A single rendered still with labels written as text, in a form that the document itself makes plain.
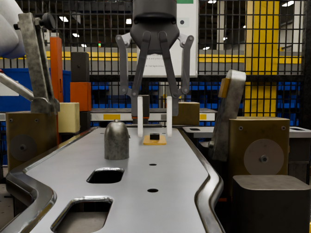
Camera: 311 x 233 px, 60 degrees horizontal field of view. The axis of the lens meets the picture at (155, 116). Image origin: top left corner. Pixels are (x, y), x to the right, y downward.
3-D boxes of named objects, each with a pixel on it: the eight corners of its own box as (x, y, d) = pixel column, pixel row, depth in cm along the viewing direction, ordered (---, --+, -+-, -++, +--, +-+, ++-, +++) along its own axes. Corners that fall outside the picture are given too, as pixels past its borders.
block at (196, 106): (198, 234, 74) (200, 102, 71) (168, 234, 74) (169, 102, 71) (193, 220, 82) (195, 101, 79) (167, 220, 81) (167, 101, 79)
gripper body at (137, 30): (177, 5, 50) (177, 57, 50) (131, 5, 49) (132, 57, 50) (182, -10, 42) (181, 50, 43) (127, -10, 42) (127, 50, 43)
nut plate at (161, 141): (166, 144, 44) (166, 137, 43) (143, 144, 44) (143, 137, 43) (164, 137, 52) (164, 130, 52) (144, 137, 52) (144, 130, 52)
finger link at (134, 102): (138, 86, 46) (120, 86, 46) (138, 116, 47) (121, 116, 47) (138, 87, 48) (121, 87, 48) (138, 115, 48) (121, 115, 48)
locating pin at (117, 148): (127, 172, 34) (127, 120, 33) (102, 172, 34) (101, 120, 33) (130, 165, 37) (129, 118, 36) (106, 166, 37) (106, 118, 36)
